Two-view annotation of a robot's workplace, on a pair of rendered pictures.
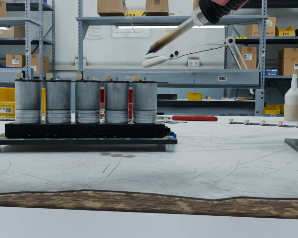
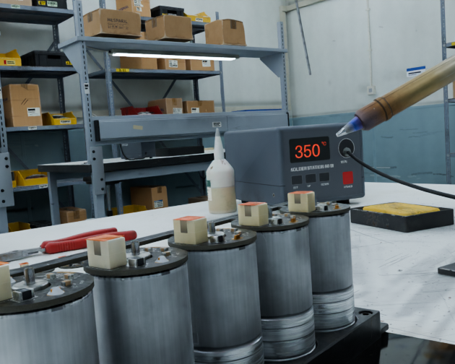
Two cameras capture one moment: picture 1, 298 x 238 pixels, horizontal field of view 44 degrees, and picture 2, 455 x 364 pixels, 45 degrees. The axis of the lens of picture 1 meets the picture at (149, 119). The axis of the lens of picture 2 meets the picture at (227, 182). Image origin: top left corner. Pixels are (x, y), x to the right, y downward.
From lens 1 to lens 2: 0.30 m
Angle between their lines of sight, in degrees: 44
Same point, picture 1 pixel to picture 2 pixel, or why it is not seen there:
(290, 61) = (21, 104)
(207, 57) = not seen: outside the picture
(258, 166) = not seen: outside the picture
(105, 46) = not seen: outside the picture
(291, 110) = (224, 196)
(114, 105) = (301, 299)
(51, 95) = (156, 329)
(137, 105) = (331, 278)
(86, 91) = (248, 277)
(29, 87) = (80, 328)
